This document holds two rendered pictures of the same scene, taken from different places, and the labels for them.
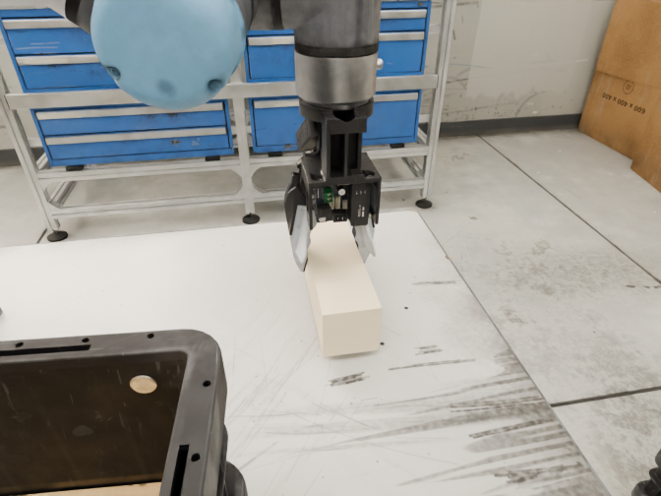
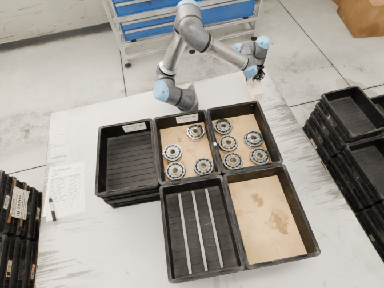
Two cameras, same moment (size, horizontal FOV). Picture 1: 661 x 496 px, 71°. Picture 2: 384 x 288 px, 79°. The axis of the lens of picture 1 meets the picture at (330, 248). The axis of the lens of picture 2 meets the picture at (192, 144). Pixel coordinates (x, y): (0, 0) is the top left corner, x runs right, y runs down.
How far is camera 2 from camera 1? 1.18 m
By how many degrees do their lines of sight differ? 25
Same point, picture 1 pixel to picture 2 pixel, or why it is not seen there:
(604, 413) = (305, 107)
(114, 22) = (247, 72)
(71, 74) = (132, 7)
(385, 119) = (242, 8)
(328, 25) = (260, 56)
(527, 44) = not seen: outside the picture
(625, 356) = (315, 91)
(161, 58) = (251, 74)
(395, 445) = (266, 112)
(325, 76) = (259, 62)
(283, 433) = not seen: hidden behind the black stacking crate
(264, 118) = not seen: hidden behind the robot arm
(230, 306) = (233, 93)
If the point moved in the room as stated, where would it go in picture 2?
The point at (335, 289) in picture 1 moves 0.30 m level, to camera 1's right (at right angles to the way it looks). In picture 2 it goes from (255, 90) to (300, 86)
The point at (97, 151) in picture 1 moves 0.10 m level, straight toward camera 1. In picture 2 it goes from (140, 34) to (144, 38)
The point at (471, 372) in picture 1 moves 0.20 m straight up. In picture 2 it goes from (276, 100) to (284, 79)
